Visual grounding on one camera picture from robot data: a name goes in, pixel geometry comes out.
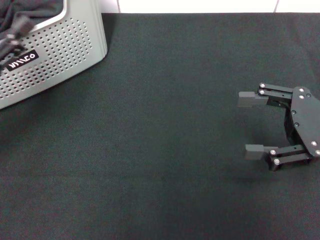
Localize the black tablecloth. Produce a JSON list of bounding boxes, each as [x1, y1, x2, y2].
[[0, 12, 320, 240]]

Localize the grey perforated storage box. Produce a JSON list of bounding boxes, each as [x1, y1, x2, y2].
[[0, 0, 109, 110]]

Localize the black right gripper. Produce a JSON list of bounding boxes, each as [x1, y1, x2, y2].
[[237, 82, 320, 173]]

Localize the dark cloth box liner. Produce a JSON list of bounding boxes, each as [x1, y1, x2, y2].
[[0, 0, 67, 35]]

